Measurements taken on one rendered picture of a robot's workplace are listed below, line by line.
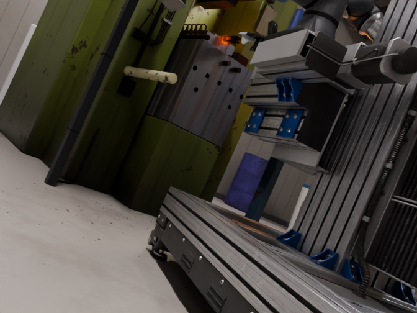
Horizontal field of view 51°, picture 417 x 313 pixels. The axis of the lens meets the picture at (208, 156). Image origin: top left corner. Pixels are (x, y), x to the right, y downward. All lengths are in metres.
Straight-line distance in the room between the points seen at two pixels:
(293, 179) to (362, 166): 5.69
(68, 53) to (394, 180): 1.94
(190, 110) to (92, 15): 0.83
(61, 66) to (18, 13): 3.38
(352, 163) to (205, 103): 1.18
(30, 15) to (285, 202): 4.36
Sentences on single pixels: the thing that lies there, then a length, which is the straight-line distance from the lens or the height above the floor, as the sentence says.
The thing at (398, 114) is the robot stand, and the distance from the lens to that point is 1.20.
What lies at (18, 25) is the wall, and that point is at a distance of 5.94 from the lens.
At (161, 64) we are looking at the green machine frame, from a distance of 2.35.
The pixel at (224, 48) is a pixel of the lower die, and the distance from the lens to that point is 2.39.
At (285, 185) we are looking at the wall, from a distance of 6.83.
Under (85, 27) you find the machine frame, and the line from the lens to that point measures 2.65.
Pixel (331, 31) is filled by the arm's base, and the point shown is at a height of 0.87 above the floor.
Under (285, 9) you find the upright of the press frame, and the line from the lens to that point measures 2.87.
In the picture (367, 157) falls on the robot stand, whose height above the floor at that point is 0.53.
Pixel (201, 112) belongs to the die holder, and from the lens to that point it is 2.27.
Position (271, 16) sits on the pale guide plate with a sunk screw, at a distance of 2.76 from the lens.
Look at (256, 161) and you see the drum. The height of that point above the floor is 0.68.
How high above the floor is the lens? 0.33
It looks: 1 degrees up
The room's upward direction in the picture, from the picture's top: 24 degrees clockwise
